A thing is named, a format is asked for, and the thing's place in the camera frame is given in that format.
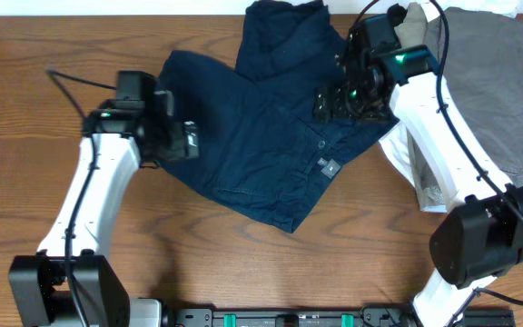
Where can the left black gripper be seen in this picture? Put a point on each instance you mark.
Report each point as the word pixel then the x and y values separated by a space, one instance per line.
pixel 175 149

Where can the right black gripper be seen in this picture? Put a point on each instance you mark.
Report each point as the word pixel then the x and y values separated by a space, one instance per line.
pixel 336 94

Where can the navy blue shorts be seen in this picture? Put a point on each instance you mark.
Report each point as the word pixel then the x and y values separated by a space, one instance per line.
pixel 261 152

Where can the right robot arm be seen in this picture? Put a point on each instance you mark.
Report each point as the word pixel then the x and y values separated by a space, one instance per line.
pixel 481 238

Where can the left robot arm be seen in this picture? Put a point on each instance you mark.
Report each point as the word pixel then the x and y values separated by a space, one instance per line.
pixel 69 280

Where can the khaki garment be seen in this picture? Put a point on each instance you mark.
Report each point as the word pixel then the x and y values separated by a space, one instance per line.
pixel 411 32

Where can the black garment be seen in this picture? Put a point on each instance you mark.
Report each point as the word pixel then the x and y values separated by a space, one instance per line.
pixel 396 14

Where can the grey shorts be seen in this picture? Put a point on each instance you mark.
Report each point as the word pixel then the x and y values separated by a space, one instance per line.
pixel 484 73

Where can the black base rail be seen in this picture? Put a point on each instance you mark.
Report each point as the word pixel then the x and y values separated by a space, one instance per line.
pixel 374 316

